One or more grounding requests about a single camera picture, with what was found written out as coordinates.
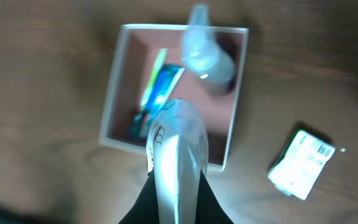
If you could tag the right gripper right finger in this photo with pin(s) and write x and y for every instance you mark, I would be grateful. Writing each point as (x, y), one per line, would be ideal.
(208, 209)

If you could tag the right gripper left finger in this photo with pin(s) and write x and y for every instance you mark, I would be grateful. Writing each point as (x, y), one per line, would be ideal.
(145, 209)

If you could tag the white floral lotion tube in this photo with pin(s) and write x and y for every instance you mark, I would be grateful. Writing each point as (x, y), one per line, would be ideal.
(177, 154)

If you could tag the white green soap packet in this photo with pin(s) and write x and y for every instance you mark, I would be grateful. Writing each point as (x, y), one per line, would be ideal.
(300, 165)

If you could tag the toothpaste tube white teal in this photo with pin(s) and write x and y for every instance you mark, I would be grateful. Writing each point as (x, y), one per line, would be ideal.
(166, 81)

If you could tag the clear foam pump bottle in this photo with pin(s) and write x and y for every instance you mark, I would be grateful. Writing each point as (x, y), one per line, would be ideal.
(203, 56)

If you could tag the green white toothbrush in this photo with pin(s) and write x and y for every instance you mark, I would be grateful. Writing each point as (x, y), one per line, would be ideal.
(158, 62)

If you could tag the white cardboard box pink inside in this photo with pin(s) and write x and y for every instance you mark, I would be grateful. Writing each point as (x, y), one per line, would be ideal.
(136, 50)

